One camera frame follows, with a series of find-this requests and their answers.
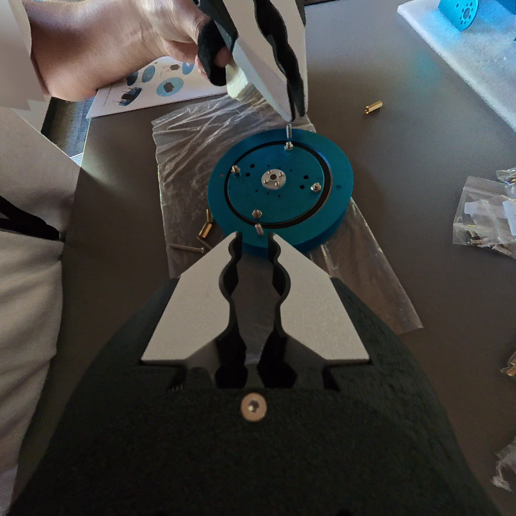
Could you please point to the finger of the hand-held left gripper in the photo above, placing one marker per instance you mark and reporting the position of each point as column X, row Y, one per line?
column 258, row 60
column 298, row 48

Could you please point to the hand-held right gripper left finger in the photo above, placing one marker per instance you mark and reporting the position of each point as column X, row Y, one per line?
column 185, row 322

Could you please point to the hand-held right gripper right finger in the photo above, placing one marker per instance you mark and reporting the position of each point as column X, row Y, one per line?
column 322, row 322

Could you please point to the brass hex standoff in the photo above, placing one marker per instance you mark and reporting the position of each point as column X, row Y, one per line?
column 204, row 236
column 374, row 109
column 209, row 217

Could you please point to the blue turntable bearing assembly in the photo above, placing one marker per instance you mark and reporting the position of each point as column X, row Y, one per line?
column 282, row 201

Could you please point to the person's left forearm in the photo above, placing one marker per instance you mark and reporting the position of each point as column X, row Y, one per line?
column 56, row 48

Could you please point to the grey desk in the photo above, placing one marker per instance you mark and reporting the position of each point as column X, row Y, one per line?
column 403, row 161

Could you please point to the person's left hand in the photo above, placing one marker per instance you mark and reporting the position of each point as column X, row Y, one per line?
column 141, row 32

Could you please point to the assembly guide sheet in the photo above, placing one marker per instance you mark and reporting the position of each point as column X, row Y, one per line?
column 193, row 90

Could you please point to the clear plastic bag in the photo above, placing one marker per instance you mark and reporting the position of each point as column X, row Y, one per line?
column 189, row 133

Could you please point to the white foam tray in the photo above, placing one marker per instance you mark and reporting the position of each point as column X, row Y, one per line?
column 475, row 60

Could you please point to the pile of small hardware bags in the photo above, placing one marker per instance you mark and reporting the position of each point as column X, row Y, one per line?
column 483, row 217

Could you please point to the blue servo U bracket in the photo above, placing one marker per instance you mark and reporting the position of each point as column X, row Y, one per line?
column 457, row 14

